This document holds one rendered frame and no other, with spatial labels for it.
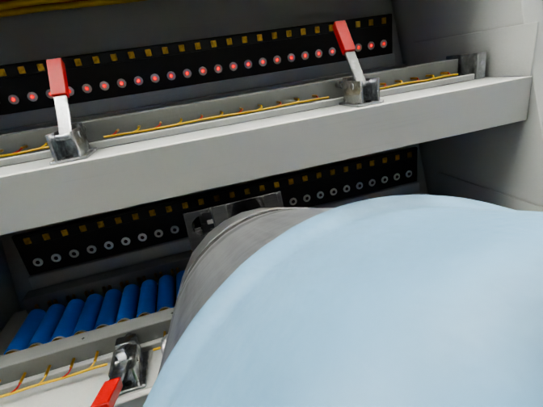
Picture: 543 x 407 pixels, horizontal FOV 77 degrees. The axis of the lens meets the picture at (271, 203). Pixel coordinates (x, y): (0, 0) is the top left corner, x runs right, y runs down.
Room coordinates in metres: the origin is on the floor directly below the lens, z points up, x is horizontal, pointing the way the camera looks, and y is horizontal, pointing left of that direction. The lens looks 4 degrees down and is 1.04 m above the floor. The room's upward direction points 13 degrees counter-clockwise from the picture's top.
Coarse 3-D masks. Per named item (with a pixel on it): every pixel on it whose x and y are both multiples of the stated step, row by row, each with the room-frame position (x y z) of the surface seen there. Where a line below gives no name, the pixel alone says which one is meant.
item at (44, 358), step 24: (168, 312) 0.33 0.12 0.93; (72, 336) 0.32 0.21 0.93; (96, 336) 0.31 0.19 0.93; (120, 336) 0.31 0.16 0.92; (144, 336) 0.32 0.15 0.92; (0, 360) 0.30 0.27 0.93; (24, 360) 0.29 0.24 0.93; (48, 360) 0.30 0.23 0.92; (72, 360) 0.30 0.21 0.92; (96, 360) 0.30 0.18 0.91; (0, 384) 0.29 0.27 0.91
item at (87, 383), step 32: (384, 192) 0.50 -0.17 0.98; (448, 192) 0.50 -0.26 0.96; (480, 192) 0.44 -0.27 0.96; (128, 256) 0.43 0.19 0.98; (160, 256) 0.44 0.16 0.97; (0, 288) 0.40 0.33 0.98; (0, 320) 0.38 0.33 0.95; (0, 352) 0.35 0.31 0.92; (160, 352) 0.31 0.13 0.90; (64, 384) 0.29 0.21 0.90; (96, 384) 0.29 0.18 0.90
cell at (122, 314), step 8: (128, 288) 0.39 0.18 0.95; (136, 288) 0.39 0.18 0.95; (128, 296) 0.37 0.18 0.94; (136, 296) 0.38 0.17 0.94; (120, 304) 0.36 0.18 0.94; (128, 304) 0.36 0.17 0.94; (136, 304) 0.37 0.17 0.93; (120, 312) 0.35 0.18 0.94; (128, 312) 0.35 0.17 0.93; (136, 312) 0.36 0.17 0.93; (120, 320) 0.34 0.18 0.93
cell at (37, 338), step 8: (56, 304) 0.38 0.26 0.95; (48, 312) 0.37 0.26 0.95; (56, 312) 0.37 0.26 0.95; (48, 320) 0.35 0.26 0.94; (56, 320) 0.36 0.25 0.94; (40, 328) 0.34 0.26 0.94; (48, 328) 0.34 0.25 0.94; (40, 336) 0.33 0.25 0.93; (48, 336) 0.34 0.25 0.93; (32, 344) 0.32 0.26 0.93; (40, 344) 0.32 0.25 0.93
